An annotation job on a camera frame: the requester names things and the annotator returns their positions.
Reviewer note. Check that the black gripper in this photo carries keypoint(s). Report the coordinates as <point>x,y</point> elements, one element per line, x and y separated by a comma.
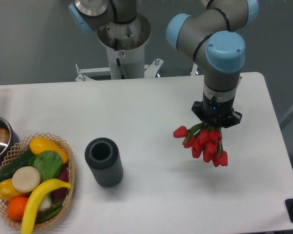
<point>217,109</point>

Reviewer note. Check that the red tulip bouquet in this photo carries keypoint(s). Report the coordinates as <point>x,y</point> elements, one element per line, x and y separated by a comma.
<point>204,140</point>

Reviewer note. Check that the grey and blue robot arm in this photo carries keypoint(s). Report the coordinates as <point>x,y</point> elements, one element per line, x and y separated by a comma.
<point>210,40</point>

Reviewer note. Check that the dark grey ribbed vase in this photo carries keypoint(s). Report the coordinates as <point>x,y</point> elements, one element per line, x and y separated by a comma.
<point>103,158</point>

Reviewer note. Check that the green leafy vegetable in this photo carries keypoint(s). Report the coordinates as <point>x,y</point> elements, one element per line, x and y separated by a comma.
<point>48,163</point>

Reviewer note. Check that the long yellow squash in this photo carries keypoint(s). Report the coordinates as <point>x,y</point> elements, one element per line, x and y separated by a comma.
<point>34,201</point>

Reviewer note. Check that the cream round radish slice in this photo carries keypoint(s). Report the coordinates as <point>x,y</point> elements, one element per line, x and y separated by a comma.
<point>26,179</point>

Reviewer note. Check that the dark green cucumber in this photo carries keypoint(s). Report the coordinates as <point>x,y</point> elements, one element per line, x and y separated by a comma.
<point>8,171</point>

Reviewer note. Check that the orange fruit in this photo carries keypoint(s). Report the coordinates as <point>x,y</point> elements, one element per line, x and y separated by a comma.
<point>16,207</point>

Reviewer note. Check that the yellow bell pepper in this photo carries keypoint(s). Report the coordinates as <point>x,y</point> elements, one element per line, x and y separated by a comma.
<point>7,190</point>

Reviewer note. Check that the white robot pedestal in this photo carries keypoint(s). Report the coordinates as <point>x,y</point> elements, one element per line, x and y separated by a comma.
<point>125,48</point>

